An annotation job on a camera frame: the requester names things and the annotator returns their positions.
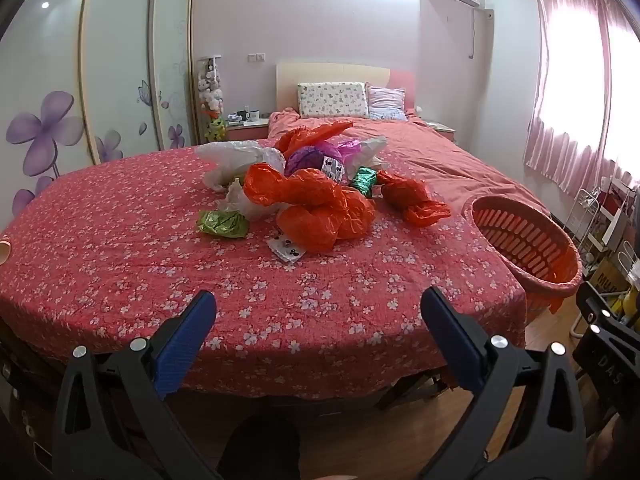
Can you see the peach round object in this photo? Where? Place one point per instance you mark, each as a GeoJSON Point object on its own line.
{"type": "Point", "coordinates": [4, 252]}

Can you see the light green foil wrapper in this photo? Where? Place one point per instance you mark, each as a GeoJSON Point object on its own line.
{"type": "Point", "coordinates": [222, 222]}

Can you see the dark green foil wrapper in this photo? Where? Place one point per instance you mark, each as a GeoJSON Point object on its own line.
{"type": "Point", "coordinates": [364, 181]}

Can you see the clear white plastic bag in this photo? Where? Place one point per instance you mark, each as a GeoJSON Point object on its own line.
{"type": "Point", "coordinates": [372, 150]}

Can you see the purple foil bag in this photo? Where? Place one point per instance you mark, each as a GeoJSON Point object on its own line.
{"type": "Point", "coordinates": [305, 157]}

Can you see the small orange plastic bag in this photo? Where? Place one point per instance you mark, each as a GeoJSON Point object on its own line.
{"type": "Point", "coordinates": [410, 197]}

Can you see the white shelf cart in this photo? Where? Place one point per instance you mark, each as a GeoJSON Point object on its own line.
{"type": "Point", "coordinates": [612, 210]}

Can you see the pink plastic laundry basket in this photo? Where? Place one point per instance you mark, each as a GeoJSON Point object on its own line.
{"type": "Point", "coordinates": [530, 245]}

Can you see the dark wooden table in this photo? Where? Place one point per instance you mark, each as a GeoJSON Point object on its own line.
{"type": "Point", "coordinates": [30, 385]}

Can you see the pink curtain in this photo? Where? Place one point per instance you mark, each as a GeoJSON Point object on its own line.
{"type": "Point", "coordinates": [575, 85]}

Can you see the cream plastic bag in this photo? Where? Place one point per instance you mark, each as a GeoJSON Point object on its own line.
{"type": "Point", "coordinates": [250, 202]}

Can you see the bed with pink duvet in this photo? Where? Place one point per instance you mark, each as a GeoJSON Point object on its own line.
{"type": "Point", "coordinates": [440, 160]}

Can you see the white mug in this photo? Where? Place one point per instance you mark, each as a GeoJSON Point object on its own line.
{"type": "Point", "coordinates": [252, 115]}

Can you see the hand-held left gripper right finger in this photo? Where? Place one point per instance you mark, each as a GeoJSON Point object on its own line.
{"type": "Point", "coordinates": [452, 342]}

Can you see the long orange plastic bag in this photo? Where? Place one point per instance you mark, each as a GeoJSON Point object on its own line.
{"type": "Point", "coordinates": [310, 135]}

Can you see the white floral pillow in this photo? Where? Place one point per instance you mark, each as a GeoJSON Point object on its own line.
{"type": "Point", "coordinates": [332, 100]}

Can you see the pink and white nightstand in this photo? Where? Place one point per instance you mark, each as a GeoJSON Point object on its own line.
{"type": "Point", "coordinates": [247, 130]}
{"type": "Point", "coordinates": [442, 132]}

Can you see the brown cardboard box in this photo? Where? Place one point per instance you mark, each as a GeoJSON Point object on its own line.
{"type": "Point", "coordinates": [607, 275]}

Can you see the pink striped pillow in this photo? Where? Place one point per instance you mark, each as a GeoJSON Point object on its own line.
{"type": "Point", "coordinates": [387, 102]}

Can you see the clear tube of plush toys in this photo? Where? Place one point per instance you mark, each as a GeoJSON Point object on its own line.
{"type": "Point", "coordinates": [210, 85]}

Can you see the white dotted paper packet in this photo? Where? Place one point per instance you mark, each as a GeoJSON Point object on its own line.
{"type": "Point", "coordinates": [285, 250]}

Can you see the cream and pink headboard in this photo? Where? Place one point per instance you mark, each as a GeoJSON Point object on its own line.
{"type": "Point", "coordinates": [325, 72]}

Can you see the wardrobe with purple flower doors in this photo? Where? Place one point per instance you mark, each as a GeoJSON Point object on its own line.
{"type": "Point", "coordinates": [110, 60]}

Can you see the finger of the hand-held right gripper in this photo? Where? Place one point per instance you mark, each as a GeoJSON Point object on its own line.
{"type": "Point", "coordinates": [612, 317]}

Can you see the black and white label packet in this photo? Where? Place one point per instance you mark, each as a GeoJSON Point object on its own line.
{"type": "Point", "coordinates": [333, 167]}

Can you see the bubble wrap sheet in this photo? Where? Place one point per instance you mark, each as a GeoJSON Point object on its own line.
{"type": "Point", "coordinates": [225, 155]}

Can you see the large orange plastic bag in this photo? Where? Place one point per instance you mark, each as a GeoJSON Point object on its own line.
{"type": "Point", "coordinates": [320, 210]}

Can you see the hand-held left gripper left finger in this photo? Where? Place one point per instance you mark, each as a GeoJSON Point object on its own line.
{"type": "Point", "coordinates": [182, 345]}

